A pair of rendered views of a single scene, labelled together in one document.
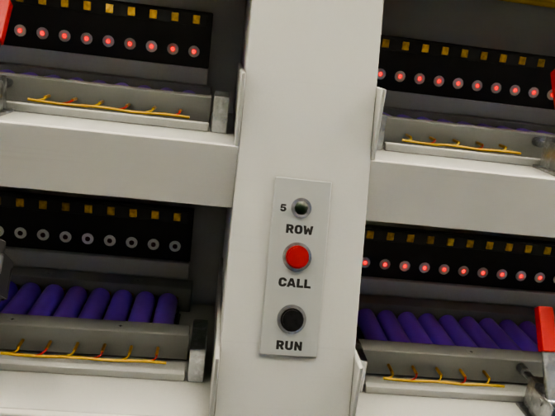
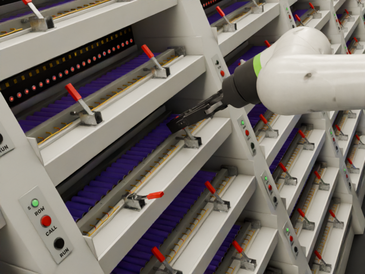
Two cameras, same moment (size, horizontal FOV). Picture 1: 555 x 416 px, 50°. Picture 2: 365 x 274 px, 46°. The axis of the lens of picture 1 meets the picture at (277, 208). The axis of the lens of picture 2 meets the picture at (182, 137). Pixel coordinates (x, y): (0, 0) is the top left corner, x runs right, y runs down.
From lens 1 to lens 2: 1.03 m
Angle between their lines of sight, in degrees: 49
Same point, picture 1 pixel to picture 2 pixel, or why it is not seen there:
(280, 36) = (195, 24)
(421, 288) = not seen: hidden behind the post
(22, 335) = (181, 134)
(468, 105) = not seen: hidden behind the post
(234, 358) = not seen: hidden behind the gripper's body
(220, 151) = (202, 57)
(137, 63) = (123, 52)
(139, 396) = (214, 124)
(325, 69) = (203, 28)
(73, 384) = (203, 132)
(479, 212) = (230, 47)
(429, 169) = (224, 41)
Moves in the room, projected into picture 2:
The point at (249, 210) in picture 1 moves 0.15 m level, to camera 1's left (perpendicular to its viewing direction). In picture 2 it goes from (212, 68) to (182, 89)
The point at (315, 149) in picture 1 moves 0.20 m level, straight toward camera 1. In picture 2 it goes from (212, 48) to (272, 26)
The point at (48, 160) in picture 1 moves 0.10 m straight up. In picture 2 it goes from (183, 79) to (167, 41)
